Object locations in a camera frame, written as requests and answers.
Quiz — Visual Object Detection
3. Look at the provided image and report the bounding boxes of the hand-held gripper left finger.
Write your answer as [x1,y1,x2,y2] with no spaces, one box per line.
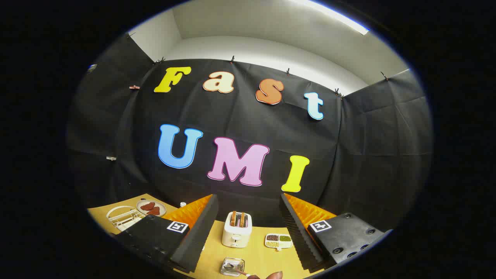
[114,194,219,274]

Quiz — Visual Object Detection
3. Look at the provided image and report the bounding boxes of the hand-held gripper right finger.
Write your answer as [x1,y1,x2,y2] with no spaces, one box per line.
[279,193,393,272]

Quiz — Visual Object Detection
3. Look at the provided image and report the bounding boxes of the metal wire basket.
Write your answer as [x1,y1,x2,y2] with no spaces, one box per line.
[220,257,246,277]

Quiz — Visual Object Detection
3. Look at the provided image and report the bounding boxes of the spoon with red checked handle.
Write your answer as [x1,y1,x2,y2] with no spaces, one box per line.
[225,263,252,277]

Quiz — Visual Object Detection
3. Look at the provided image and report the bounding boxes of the white wire dish rack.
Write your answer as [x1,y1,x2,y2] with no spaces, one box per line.
[106,205,146,233]

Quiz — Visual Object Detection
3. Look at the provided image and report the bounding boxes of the small plate with red food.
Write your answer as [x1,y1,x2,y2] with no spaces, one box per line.
[136,199,167,217]

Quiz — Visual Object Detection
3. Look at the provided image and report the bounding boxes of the white divided snack tray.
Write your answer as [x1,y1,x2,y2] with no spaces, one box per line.
[265,233,293,251]

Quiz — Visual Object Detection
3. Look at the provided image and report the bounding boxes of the white toaster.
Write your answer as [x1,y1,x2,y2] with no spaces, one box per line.
[222,211,253,248]

